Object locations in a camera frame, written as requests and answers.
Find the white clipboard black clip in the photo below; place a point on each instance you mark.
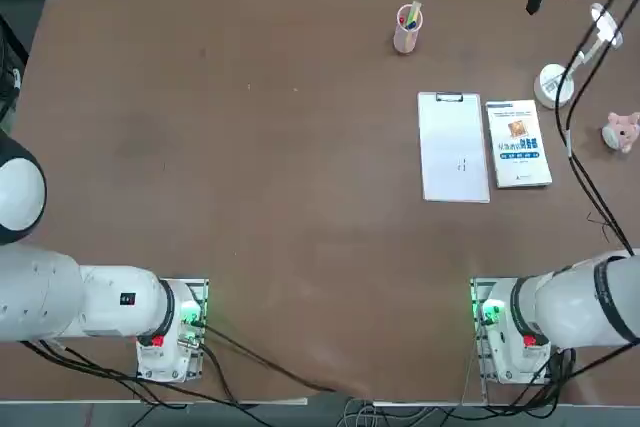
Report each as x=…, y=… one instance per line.
x=450, y=157

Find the pink transparent pen cup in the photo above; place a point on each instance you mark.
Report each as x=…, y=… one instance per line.
x=405, y=42

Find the yellow green highlighter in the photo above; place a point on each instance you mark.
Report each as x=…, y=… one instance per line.
x=413, y=16

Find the pink plush toy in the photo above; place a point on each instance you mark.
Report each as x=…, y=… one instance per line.
x=622, y=129

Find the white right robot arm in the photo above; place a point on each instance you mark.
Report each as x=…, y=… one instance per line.
x=575, y=307

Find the white blue paperback book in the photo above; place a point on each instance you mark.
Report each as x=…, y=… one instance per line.
x=520, y=167

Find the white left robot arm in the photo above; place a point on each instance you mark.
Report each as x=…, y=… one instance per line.
x=100, y=307

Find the white foldable desk lamp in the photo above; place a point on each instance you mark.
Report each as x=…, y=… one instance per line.
x=547, y=87

